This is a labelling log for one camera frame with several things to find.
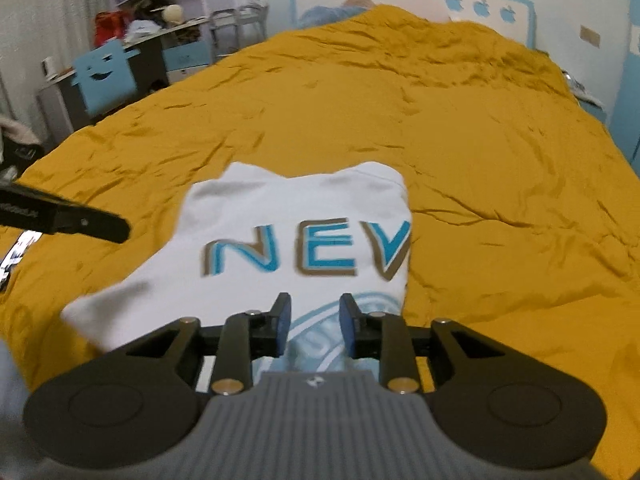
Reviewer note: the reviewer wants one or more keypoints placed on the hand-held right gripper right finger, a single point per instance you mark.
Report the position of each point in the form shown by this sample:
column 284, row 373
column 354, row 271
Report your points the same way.
column 346, row 328

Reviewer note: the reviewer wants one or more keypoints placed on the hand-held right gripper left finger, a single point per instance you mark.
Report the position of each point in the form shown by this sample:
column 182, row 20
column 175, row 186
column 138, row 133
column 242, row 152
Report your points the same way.
column 283, row 326

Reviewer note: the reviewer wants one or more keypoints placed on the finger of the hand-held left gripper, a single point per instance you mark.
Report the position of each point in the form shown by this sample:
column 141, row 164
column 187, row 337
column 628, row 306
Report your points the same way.
column 100, row 225

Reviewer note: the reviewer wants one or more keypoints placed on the white printed t-shirt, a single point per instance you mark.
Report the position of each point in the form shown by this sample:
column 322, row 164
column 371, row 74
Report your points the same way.
column 300, row 210

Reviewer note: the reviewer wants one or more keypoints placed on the dark jacket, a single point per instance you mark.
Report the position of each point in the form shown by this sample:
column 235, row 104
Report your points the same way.
column 17, row 147

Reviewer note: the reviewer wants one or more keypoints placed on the blue chair with smiling face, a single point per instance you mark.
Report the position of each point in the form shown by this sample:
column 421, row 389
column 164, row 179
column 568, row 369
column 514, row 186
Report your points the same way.
column 102, row 77

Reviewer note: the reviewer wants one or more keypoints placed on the dark desk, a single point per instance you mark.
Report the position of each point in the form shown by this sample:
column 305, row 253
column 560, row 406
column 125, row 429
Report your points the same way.
column 150, row 60

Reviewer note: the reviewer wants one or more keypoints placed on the blue white drawer cabinet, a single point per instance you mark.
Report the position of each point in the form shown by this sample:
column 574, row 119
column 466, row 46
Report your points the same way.
column 185, row 55

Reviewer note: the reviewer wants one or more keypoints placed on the red bag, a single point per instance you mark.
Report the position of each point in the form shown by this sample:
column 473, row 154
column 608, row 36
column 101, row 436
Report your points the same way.
column 112, row 27

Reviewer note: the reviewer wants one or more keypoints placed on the yellow blanket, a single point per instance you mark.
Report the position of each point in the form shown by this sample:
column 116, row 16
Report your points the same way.
column 450, row 160

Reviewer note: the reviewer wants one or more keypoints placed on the white cloth heap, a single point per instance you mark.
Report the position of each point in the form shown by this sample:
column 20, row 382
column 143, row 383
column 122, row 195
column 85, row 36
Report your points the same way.
column 142, row 30

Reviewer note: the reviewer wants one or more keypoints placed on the beige round ball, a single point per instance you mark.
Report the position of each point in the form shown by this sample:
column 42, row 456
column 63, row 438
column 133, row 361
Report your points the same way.
column 173, row 14

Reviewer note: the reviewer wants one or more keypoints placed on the metal rack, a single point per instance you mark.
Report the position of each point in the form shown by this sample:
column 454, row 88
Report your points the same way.
column 237, row 25

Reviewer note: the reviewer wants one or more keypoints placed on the blue pillow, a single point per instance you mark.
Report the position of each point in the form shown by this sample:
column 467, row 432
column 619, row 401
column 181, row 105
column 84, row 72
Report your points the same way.
column 325, row 14

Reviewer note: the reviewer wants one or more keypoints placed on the blue nightstand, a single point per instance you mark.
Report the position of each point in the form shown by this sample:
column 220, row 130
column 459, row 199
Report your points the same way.
column 592, row 107

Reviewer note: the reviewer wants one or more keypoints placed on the blue white wardrobe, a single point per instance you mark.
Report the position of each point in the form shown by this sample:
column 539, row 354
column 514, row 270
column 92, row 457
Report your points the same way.
column 627, row 110

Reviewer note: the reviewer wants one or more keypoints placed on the wall switch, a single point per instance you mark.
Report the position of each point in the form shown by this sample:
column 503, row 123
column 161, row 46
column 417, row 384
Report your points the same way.
column 590, row 35

